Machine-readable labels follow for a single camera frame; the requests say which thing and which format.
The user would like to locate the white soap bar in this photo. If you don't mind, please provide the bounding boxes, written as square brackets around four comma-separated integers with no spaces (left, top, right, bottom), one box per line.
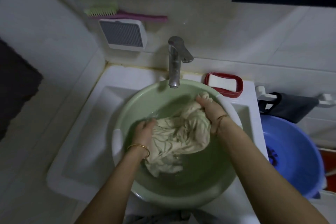
[208,75,237,92]

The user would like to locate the person's left forearm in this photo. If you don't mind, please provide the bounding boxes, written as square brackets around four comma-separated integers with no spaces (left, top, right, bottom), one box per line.
[75,147,150,224]

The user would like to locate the dark grey cloth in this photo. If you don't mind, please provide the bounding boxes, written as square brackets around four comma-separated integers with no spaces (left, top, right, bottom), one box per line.
[258,92,320,124]

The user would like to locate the white ceramic sink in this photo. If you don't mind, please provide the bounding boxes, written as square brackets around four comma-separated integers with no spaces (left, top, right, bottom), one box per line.
[46,63,270,224]

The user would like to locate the person's right forearm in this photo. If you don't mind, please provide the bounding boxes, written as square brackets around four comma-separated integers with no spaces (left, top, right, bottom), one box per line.
[215,116,330,224]

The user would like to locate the blue plastic basin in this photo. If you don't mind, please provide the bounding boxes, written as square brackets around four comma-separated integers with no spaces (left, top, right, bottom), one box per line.
[260,115,326,200]

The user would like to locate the green and pink scrub brush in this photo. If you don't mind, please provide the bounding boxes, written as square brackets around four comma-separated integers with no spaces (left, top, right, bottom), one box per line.
[84,2,168,23]

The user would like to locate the red bucket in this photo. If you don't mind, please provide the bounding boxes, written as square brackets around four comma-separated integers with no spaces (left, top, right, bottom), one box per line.
[319,147,336,193]

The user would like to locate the person's right hand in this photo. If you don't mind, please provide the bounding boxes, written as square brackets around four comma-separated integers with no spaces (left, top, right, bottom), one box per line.
[195,92,230,135]

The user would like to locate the metal faucet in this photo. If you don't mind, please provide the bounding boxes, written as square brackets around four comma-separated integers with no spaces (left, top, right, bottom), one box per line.
[167,36,195,89]

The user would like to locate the person's grey patterned shirt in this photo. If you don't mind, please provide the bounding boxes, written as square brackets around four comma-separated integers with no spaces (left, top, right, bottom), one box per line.
[123,209,224,224]

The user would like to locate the thin cord bracelet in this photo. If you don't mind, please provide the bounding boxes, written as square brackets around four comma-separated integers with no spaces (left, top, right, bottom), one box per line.
[215,114,229,135]

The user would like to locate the gold bangle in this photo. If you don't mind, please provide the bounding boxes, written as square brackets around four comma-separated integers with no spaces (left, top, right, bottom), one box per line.
[127,144,151,160]

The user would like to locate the person's left hand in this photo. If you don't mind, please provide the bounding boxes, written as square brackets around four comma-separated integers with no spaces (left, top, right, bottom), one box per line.
[128,118,157,159]

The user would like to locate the red soap dish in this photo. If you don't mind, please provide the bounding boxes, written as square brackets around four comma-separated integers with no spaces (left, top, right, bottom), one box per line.
[204,72,244,98]

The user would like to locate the cream leaf-patterned clothes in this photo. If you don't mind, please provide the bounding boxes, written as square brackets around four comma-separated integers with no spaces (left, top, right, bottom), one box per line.
[143,91,214,178]

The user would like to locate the dark purple towel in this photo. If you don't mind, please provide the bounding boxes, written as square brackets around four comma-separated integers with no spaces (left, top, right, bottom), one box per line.
[0,37,44,140]

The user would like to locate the light green plastic basin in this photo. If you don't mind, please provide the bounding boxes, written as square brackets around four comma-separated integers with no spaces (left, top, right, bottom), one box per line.
[112,79,243,210]

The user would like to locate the white wall box grey ribbed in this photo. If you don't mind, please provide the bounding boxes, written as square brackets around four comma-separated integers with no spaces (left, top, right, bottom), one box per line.
[98,18,148,51]

